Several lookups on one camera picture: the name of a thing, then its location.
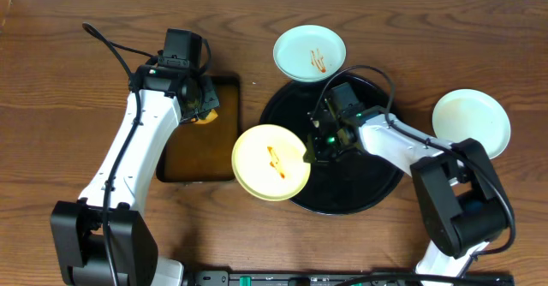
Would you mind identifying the yellow plate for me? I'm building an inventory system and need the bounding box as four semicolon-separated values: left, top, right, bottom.
231;124;311;201

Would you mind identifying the round black tray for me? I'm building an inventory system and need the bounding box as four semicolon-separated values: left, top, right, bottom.
259;81;404;215

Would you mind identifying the orange green scrub sponge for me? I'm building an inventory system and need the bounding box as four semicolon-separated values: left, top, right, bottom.
193;110;218;125

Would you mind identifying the rectangular black water tray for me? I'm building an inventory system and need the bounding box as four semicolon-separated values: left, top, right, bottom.
156;75;241;183

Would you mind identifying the mint plate with ketchup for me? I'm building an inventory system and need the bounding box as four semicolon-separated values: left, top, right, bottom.
273;25;347;83

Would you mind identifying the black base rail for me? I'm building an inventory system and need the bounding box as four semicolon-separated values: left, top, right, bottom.
182;271;515;286

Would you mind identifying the mint green plate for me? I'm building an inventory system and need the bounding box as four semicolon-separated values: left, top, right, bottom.
432;89;511;159

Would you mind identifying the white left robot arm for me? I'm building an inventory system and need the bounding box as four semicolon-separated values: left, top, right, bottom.
50;65;219;285

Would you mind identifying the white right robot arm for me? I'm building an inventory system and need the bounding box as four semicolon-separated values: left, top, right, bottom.
305;102;516;285

